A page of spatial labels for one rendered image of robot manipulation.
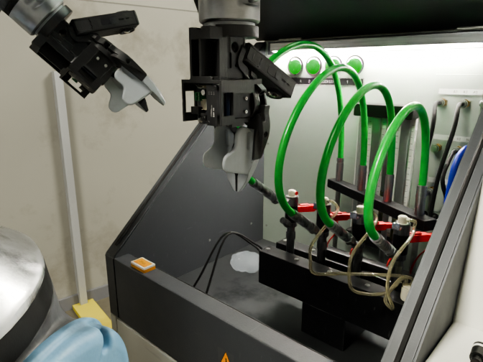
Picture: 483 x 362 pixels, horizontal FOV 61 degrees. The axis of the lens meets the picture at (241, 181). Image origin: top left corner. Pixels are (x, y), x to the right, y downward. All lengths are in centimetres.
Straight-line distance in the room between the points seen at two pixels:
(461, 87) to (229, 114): 63
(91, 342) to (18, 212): 226
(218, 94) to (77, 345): 35
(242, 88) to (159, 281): 50
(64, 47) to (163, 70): 193
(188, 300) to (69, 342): 62
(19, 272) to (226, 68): 37
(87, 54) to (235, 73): 28
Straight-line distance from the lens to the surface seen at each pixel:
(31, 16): 72
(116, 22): 76
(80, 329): 21
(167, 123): 265
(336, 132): 67
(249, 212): 128
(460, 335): 74
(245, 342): 73
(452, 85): 101
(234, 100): 49
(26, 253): 21
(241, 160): 53
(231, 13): 50
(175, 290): 84
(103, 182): 254
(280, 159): 69
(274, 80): 57
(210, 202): 115
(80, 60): 71
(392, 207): 88
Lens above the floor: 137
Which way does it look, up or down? 15 degrees down
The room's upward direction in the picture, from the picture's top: straight up
